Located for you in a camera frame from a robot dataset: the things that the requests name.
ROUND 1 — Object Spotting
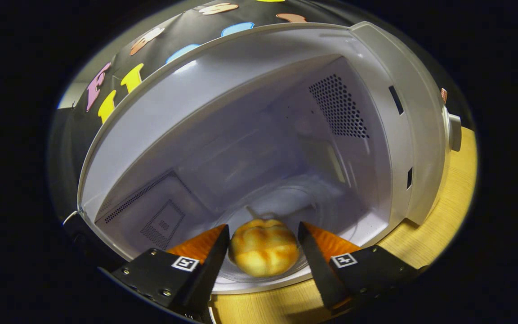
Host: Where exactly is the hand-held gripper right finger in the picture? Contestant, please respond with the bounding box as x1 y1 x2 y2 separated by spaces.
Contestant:
297 221 426 311

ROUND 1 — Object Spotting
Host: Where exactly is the white microwave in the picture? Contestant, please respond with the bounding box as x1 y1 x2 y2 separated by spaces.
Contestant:
77 21 463 295

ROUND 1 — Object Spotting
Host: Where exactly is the golden bread bun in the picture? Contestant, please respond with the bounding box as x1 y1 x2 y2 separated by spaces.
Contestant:
228 219 299 278

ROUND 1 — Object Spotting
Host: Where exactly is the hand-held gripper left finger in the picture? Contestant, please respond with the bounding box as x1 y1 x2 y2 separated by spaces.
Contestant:
111 224 231 315

